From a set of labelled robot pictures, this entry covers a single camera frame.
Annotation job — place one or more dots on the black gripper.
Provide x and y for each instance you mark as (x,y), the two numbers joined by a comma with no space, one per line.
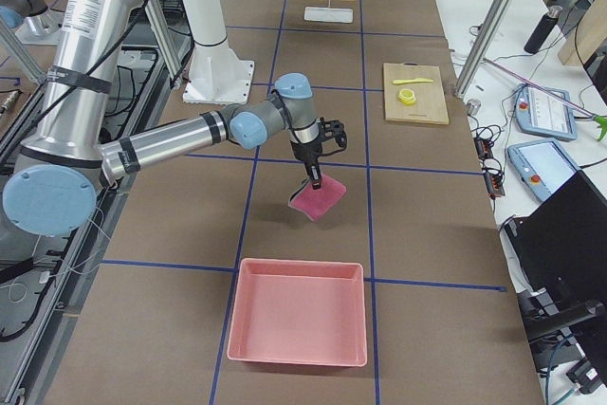
(305,153)

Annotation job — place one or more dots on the pink fleece cloth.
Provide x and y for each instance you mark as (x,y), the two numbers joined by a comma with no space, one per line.
(314,204)

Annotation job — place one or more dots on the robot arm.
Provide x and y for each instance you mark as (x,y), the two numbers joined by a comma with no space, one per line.
(14,12)
(62,165)

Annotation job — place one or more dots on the yellow lemon slice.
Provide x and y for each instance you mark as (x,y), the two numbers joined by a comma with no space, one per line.
(406,96)

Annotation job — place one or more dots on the wooden cutting board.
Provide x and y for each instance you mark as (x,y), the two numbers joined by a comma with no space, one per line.
(430,107)

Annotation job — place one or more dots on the yellow plastic knife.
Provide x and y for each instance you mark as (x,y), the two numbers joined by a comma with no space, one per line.
(412,81)

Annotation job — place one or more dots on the pink plastic bin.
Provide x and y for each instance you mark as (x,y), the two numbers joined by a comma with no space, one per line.
(299,312)

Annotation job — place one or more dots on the white rectangular tray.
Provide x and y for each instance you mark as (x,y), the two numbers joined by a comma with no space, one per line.
(328,15)

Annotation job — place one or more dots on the small metal cylinder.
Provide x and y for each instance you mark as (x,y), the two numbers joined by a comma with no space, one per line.
(473,106)

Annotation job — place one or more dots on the near teach pendant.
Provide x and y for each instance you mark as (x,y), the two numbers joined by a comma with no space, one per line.
(543,165)

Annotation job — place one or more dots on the teach pendant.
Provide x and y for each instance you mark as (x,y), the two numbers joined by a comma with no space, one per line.
(539,114)
(543,165)

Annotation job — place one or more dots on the far teach pendant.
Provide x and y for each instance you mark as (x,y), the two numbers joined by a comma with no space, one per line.
(539,114)

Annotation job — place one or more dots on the black monitor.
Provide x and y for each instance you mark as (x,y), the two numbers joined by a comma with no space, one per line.
(561,248)

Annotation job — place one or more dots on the black bottle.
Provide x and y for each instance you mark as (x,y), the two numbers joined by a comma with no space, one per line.
(542,30)

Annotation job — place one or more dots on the reacher grabber tool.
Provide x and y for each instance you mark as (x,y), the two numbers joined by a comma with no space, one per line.
(598,119)

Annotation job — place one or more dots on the white pedestal column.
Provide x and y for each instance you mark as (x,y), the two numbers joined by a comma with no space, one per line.
(216,74)

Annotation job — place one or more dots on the cable connector cluster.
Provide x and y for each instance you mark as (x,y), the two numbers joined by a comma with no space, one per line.
(484,140)

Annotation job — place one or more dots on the aluminium frame post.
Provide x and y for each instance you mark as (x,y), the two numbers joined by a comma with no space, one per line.
(488,30)

